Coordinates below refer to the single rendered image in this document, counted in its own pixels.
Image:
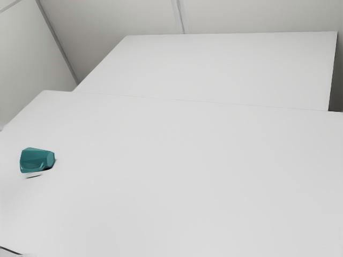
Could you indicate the teal faceted mug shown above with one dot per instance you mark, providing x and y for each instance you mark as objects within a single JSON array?
[{"x": 34, "y": 157}]

